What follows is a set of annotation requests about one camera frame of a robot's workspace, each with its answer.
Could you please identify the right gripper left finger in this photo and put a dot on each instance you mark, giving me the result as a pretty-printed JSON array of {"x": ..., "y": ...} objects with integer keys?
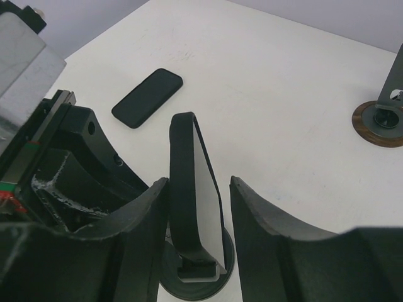
[{"x": 118, "y": 258}]

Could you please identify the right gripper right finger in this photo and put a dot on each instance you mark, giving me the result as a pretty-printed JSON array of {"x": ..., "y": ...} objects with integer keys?
[{"x": 282, "y": 258}]

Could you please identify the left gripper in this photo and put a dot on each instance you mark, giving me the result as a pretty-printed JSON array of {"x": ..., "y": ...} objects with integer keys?
[{"x": 59, "y": 178}]

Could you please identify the black round base phone stand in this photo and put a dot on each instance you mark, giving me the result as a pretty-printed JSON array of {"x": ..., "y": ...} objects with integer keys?
[{"x": 190, "y": 282}]

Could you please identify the black phone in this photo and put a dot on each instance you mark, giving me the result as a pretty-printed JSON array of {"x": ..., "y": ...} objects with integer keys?
[
  {"x": 146, "y": 98},
  {"x": 196, "y": 218}
]

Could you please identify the brown base metal phone stand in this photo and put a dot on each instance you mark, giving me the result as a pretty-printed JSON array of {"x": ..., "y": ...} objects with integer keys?
[{"x": 380, "y": 122}]

